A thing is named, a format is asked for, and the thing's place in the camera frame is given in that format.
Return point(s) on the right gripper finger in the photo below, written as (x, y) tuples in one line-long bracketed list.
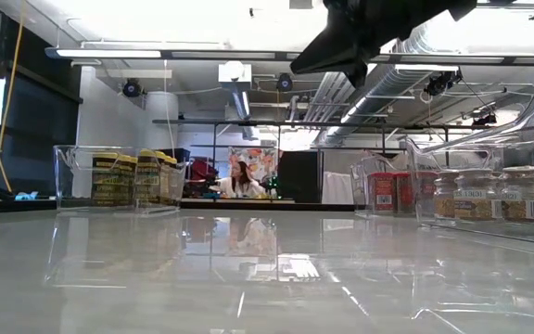
[(332, 51)]

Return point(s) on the clear plastic bin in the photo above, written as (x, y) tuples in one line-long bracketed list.
[(480, 153), (74, 197), (362, 212)]

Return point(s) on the background black robot arm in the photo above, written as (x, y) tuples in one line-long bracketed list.
[(272, 183)]

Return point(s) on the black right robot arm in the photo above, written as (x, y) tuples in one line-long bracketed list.
[(434, 11)]

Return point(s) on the white ceiling box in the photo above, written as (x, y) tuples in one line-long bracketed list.
[(234, 72)]

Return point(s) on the colourful flower poster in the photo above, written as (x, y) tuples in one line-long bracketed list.
[(264, 160)]

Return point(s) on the black background screen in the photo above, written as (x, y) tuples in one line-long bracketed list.
[(299, 176)]

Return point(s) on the white hanging cloth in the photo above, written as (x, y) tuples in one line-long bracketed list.
[(337, 188)]

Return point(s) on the overhead light bar beam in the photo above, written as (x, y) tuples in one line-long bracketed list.
[(179, 55)]

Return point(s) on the black metal shelf rack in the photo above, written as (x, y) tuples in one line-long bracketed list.
[(193, 121)]

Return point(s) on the person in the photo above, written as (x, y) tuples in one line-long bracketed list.
[(241, 183)]

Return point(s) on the red backpack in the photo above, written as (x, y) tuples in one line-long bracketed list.
[(202, 170)]

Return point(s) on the black storage box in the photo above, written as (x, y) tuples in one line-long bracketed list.
[(180, 155)]

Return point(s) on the white glossy table sheet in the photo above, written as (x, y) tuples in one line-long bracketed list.
[(202, 278)]

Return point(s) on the light blue cloth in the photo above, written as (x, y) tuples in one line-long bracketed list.
[(23, 196)]

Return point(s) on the black round ceiling camera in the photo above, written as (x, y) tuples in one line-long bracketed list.
[(131, 87), (284, 82)]

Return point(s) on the silver ventilation duct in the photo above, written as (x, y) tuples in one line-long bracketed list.
[(378, 93)]

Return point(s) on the black ceiling camera cluster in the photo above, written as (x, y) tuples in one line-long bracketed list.
[(439, 83), (485, 119)]

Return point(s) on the black ceiling track bracket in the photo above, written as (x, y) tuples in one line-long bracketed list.
[(508, 5)]

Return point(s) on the black aluminium table frame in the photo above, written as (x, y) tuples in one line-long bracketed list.
[(16, 206)]

